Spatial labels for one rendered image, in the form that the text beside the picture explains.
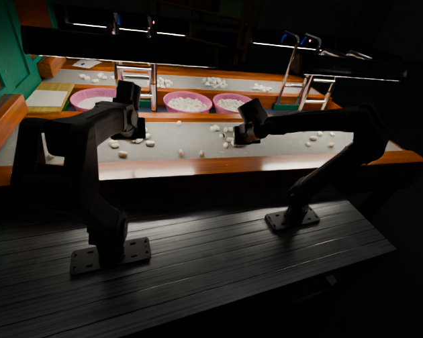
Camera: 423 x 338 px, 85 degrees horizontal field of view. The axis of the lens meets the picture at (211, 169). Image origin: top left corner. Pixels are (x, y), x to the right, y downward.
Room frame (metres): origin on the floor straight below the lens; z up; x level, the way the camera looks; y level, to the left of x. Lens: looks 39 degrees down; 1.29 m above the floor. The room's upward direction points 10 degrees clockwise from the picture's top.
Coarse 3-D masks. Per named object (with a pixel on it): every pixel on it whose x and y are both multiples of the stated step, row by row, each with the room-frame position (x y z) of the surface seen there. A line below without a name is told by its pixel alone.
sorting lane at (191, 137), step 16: (16, 128) 0.73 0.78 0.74; (160, 128) 0.92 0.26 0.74; (176, 128) 0.94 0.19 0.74; (192, 128) 0.97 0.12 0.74; (208, 128) 1.00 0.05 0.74; (128, 144) 0.75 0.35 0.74; (144, 144) 0.77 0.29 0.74; (160, 144) 0.79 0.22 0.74; (176, 144) 0.81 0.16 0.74; (192, 144) 0.83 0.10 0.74; (208, 144) 0.86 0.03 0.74; (256, 144) 0.93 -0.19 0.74; (272, 144) 0.95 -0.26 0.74; (288, 144) 0.98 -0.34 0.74; (304, 144) 1.01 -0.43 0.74; (320, 144) 1.03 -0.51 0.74; (336, 144) 1.06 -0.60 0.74; (0, 160) 0.54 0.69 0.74; (48, 160) 0.58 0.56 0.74; (112, 160) 0.64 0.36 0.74; (128, 160) 0.66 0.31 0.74
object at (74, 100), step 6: (84, 90) 1.12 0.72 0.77; (90, 90) 1.14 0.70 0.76; (96, 90) 1.16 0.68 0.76; (102, 90) 1.17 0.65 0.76; (108, 90) 1.18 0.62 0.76; (114, 90) 1.18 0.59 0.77; (72, 96) 1.03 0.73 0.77; (78, 96) 1.07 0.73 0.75; (84, 96) 1.10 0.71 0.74; (96, 96) 1.15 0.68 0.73; (102, 96) 1.16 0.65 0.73; (108, 96) 1.17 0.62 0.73; (114, 96) 1.17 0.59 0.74; (72, 102) 0.98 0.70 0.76; (78, 102) 1.05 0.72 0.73; (78, 108) 0.93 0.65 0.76; (84, 108) 0.93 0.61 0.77
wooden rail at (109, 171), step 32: (160, 160) 0.66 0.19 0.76; (192, 160) 0.69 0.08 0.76; (224, 160) 0.72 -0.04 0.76; (256, 160) 0.76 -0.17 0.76; (288, 160) 0.80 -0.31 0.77; (320, 160) 0.85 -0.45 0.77; (384, 160) 0.94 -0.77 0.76; (416, 160) 0.99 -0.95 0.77; (0, 192) 0.41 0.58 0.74; (128, 192) 0.53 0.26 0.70; (160, 192) 0.57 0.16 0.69; (192, 192) 0.61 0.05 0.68; (352, 192) 0.89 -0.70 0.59
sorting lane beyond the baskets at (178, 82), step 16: (48, 80) 1.22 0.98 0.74; (64, 80) 1.26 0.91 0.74; (80, 80) 1.29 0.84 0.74; (112, 80) 1.38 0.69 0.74; (128, 80) 1.42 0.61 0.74; (144, 80) 1.47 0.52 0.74; (160, 80) 1.52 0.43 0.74; (176, 80) 1.57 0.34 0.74; (192, 80) 1.63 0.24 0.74; (240, 80) 1.81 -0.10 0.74; (256, 80) 1.88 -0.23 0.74
